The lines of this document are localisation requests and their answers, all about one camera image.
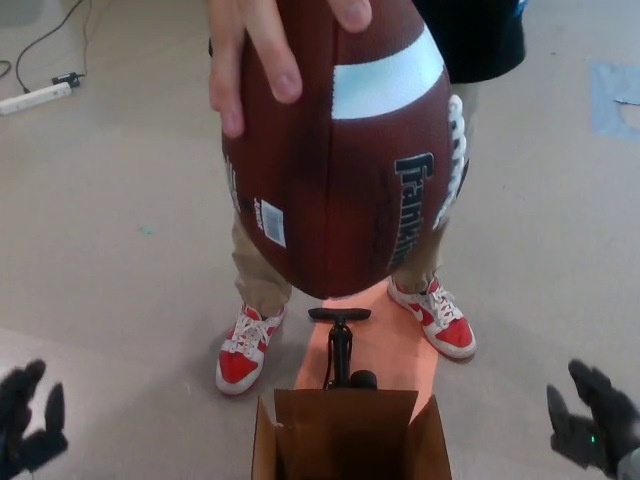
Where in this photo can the white power strip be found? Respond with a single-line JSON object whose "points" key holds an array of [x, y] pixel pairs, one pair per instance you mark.
{"points": [[35, 97]]}

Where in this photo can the blue tape floor patch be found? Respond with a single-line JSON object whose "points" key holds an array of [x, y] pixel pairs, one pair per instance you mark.
{"points": [[607, 100]]}

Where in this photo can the person left red white sneaker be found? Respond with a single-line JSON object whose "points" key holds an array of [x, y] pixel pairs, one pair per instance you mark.
{"points": [[450, 332]]}

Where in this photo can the black plug adapter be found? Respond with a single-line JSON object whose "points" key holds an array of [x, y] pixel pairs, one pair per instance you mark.
{"points": [[65, 79]]}

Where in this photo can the brown Franklin american football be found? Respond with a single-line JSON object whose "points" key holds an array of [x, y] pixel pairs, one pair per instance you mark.
{"points": [[350, 180]]}

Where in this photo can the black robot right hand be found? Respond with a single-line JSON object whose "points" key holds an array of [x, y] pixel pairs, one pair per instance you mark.
{"points": [[610, 430]]}

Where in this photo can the black hand air pump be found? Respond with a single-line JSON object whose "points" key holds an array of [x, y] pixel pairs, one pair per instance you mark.
{"points": [[340, 340]]}

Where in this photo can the brown cardboard box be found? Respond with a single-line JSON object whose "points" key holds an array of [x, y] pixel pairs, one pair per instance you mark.
{"points": [[345, 425]]}

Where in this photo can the person right red white sneaker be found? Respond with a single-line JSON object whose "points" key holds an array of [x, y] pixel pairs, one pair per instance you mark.
{"points": [[245, 355]]}

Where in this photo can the person bare hand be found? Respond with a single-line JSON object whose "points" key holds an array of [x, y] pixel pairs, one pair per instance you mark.
{"points": [[235, 60]]}

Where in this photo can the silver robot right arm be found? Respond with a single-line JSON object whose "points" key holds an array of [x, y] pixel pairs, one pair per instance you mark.
{"points": [[631, 471]]}

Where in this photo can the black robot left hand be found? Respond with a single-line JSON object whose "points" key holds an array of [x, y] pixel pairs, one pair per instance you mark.
{"points": [[25, 440]]}

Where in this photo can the black shirt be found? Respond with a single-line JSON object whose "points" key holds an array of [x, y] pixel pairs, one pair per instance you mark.
{"points": [[475, 40]]}

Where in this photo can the person red white sneaker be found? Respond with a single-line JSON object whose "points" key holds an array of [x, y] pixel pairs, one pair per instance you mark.
{"points": [[245, 355], [450, 332]]}

